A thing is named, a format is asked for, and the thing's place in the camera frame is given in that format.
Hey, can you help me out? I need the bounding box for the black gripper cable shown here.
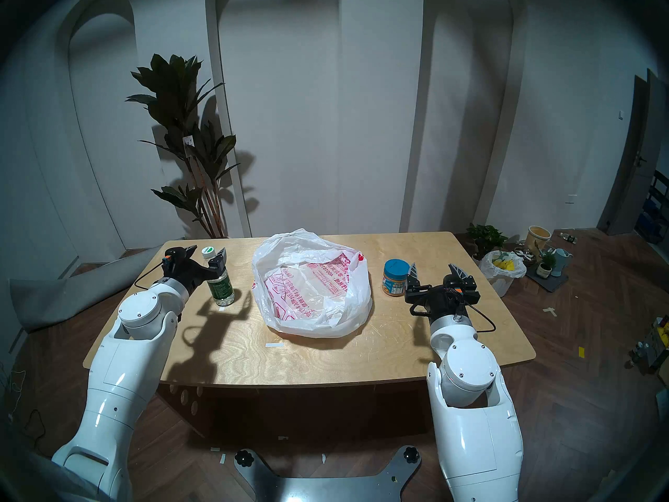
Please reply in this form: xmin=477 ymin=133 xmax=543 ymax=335
xmin=467 ymin=304 xmax=497 ymax=334
xmin=134 ymin=260 xmax=166 ymax=290

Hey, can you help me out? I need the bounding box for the grey rolled floor mat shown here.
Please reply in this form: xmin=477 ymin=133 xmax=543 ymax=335
xmin=9 ymin=245 xmax=163 ymax=333

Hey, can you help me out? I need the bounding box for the tan paper cup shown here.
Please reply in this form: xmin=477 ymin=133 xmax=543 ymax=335
xmin=525 ymin=225 xmax=552 ymax=253

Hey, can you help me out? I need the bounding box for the grey door leaf by switch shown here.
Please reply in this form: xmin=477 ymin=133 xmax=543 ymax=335
xmin=598 ymin=70 xmax=667 ymax=236

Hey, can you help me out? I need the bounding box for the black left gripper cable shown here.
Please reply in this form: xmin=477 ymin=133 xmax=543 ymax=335
xmin=134 ymin=260 xmax=166 ymax=290

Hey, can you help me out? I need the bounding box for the dark flat tray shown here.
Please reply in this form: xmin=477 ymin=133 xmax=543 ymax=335
xmin=525 ymin=266 xmax=569 ymax=292

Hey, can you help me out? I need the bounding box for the white red-print plastic bag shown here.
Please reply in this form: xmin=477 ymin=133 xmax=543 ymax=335
xmin=251 ymin=229 xmax=373 ymax=339

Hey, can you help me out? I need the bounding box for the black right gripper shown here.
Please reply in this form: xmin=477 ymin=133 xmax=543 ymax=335
xmin=404 ymin=262 xmax=481 ymax=319

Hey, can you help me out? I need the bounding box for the blue lid peanut butter jar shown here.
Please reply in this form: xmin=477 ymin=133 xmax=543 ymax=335
xmin=382 ymin=259 xmax=411 ymax=297

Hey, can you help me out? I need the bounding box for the white bag-lined trash bin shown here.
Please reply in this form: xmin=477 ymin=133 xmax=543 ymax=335
xmin=479 ymin=250 xmax=527 ymax=298

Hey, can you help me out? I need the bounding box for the cardboard box with yellow items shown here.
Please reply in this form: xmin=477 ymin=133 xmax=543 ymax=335
xmin=647 ymin=315 xmax=669 ymax=373

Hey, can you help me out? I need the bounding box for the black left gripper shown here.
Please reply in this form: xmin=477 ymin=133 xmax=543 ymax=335
xmin=174 ymin=245 xmax=228 ymax=295

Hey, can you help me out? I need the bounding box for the black cart with blue bins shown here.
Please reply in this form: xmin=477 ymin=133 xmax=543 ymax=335
xmin=634 ymin=170 xmax=669 ymax=245

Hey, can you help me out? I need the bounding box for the teal watering can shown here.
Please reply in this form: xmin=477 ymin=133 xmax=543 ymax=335
xmin=551 ymin=247 xmax=574 ymax=278

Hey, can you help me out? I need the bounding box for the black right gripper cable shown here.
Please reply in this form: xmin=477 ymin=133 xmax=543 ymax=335
xmin=467 ymin=304 xmax=497 ymax=334

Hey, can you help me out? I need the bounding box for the grey metal robot base plate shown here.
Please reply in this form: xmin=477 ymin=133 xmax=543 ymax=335
xmin=234 ymin=446 xmax=421 ymax=502

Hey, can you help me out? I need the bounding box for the green label water bottle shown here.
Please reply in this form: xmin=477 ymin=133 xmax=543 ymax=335
xmin=201 ymin=246 xmax=236 ymax=307

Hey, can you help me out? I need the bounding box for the light wooden table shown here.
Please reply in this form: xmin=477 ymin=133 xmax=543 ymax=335
xmin=83 ymin=231 xmax=537 ymax=439

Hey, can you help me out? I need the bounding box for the small bushy green plant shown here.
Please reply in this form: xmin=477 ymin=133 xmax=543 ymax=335
xmin=467 ymin=223 xmax=509 ymax=261

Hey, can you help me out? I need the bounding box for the tall dark leafy plant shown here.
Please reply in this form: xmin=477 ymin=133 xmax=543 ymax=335
xmin=125 ymin=54 xmax=241 ymax=239

